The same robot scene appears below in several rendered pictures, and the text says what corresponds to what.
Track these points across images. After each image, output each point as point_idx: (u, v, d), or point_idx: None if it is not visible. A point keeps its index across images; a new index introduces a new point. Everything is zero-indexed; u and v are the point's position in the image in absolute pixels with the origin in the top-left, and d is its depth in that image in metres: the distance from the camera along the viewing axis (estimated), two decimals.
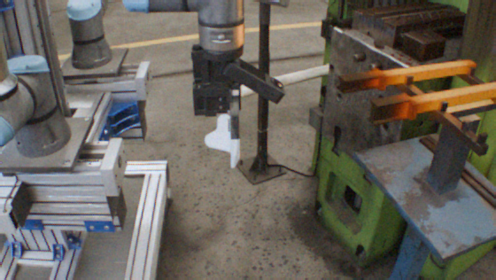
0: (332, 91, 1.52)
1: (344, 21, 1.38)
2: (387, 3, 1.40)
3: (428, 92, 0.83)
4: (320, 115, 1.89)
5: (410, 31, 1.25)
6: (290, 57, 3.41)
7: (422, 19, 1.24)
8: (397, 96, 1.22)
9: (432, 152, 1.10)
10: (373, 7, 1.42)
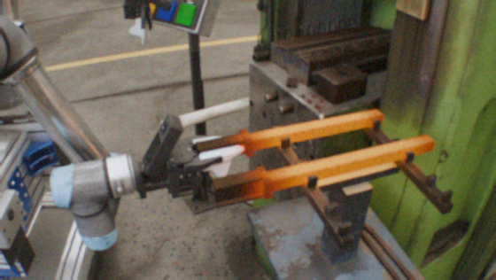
0: (253, 128, 1.44)
1: (261, 55, 1.30)
2: (313, 31, 1.32)
3: (298, 162, 0.74)
4: None
5: (329, 66, 1.17)
6: None
7: (344, 52, 1.16)
8: (308, 142, 1.14)
9: None
10: (297, 36, 1.34)
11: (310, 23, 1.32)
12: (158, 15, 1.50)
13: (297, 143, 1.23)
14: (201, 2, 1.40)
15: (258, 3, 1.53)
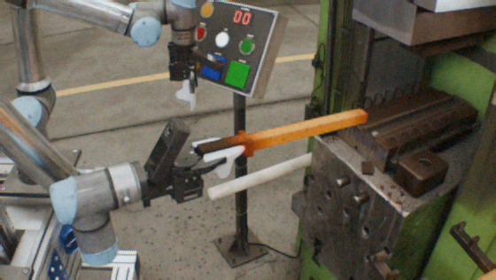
0: (313, 202, 1.32)
1: None
2: (381, 102, 1.21)
3: None
4: (303, 205, 1.70)
5: (406, 151, 1.05)
6: (280, 100, 3.22)
7: (422, 136, 1.05)
8: (384, 234, 1.03)
9: None
10: (364, 107, 1.22)
11: (378, 93, 1.21)
12: (204, 72, 1.39)
13: (367, 229, 1.12)
14: (256, 62, 1.29)
15: (313, 60, 1.42)
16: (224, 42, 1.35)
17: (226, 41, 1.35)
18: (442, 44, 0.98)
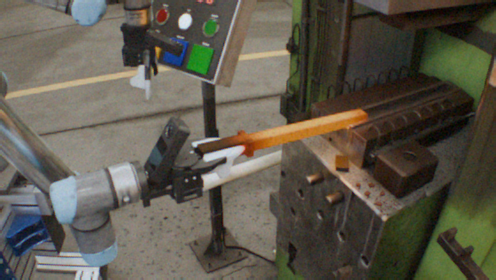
0: (284, 203, 1.18)
1: (299, 120, 1.04)
2: (361, 88, 1.06)
3: None
4: None
5: (388, 143, 0.91)
6: (267, 96, 3.07)
7: (406, 125, 0.90)
8: (362, 240, 0.88)
9: None
10: (341, 94, 1.08)
11: (359, 77, 1.06)
12: (165, 58, 1.24)
13: (344, 234, 0.97)
14: (220, 44, 1.14)
15: (287, 43, 1.27)
16: (187, 25, 1.20)
17: (189, 22, 1.20)
18: (429, 18, 0.84)
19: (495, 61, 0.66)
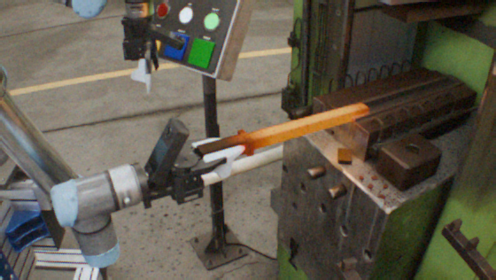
0: (286, 198, 1.17)
1: (301, 112, 1.03)
2: (363, 81, 1.05)
3: None
4: None
5: (391, 136, 0.90)
6: (268, 93, 3.06)
7: (410, 117, 0.89)
8: (365, 234, 0.87)
9: None
10: (344, 87, 1.07)
11: (360, 71, 1.05)
12: (166, 51, 1.23)
13: (346, 229, 0.96)
14: (221, 38, 1.14)
15: (289, 38, 1.26)
16: (188, 19, 1.19)
17: (189, 16, 1.19)
18: (431, 10, 0.83)
19: None
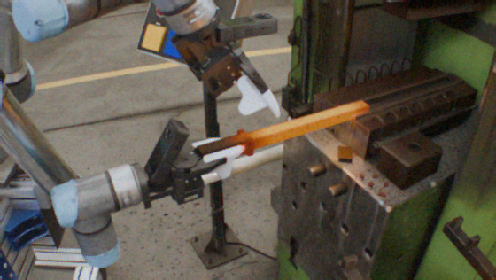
0: (286, 196, 1.16)
1: (301, 111, 1.03)
2: (364, 79, 1.05)
3: None
4: None
5: (391, 134, 0.89)
6: None
7: (410, 115, 0.89)
8: (366, 233, 0.87)
9: None
10: (344, 85, 1.06)
11: (360, 69, 1.05)
12: (166, 50, 1.23)
13: (346, 227, 0.96)
14: None
15: (289, 36, 1.26)
16: None
17: None
18: (432, 7, 0.82)
19: None
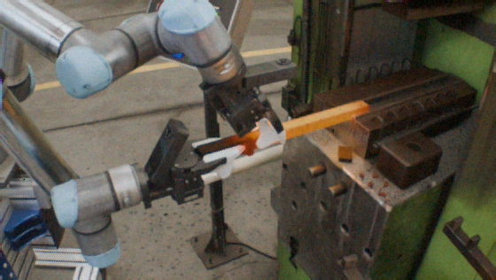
0: (286, 196, 1.16)
1: (301, 111, 1.03)
2: (364, 79, 1.05)
3: None
4: None
5: (391, 134, 0.89)
6: (268, 92, 3.06)
7: (410, 115, 0.89)
8: (366, 232, 0.87)
9: None
10: (344, 85, 1.06)
11: (360, 69, 1.05)
12: None
13: (346, 227, 0.96)
14: None
15: (289, 36, 1.26)
16: None
17: None
18: (432, 7, 0.82)
19: None
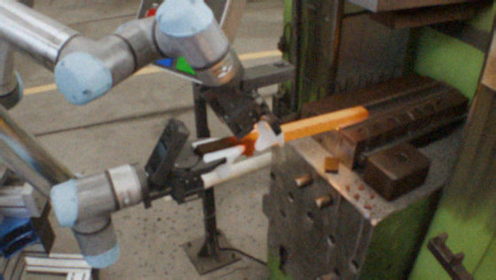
0: (275, 205, 1.16)
1: (289, 120, 1.02)
2: (352, 88, 1.04)
3: None
4: None
5: (379, 144, 0.89)
6: (264, 96, 3.05)
7: (399, 126, 0.88)
8: (352, 245, 0.86)
9: None
10: (332, 94, 1.06)
11: (350, 77, 1.04)
12: None
13: (333, 237, 0.95)
14: None
15: (278, 43, 1.25)
16: None
17: None
18: (421, 15, 0.82)
19: (488, 60, 0.64)
